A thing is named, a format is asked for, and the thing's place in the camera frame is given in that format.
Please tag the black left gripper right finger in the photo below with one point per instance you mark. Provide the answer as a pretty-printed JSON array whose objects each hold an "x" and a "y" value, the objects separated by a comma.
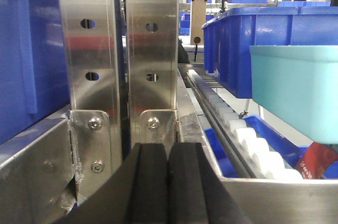
[{"x": 196, "y": 193}]

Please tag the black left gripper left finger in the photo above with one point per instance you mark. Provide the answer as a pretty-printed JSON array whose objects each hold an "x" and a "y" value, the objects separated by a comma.
[{"x": 136, "y": 193}]

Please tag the light teal plastic bin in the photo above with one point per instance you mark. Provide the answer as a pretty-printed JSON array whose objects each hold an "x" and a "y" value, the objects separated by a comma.
[{"x": 298, "y": 84}]

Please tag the large blue bin left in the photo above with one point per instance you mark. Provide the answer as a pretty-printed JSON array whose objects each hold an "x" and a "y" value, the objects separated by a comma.
[{"x": 33, "y": 69}]

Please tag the large blue bin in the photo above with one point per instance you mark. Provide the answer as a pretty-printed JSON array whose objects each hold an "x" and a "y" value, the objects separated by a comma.
[
  {"x": 33, "y": 69},
  {"x": 239, "y": 44}
]

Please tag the large blue bin right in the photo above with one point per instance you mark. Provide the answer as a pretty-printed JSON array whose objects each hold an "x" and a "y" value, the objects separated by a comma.
[{"x": 239, "y": 44}]

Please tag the white roller track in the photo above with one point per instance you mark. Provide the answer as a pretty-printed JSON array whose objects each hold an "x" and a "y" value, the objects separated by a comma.
[{"x": 251, "y": 155}]

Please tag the red snack package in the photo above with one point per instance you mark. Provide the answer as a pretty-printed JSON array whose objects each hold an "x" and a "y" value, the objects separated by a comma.
[{"x": 319, "y": 161}]

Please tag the cardboard box with device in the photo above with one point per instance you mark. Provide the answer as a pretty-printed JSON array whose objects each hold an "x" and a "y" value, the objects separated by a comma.
[{"x": 197, "y": 19}]

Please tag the stainless steel rack frame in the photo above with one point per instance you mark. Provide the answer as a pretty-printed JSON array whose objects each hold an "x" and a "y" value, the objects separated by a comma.
[{"x": 125, "y": 88}]

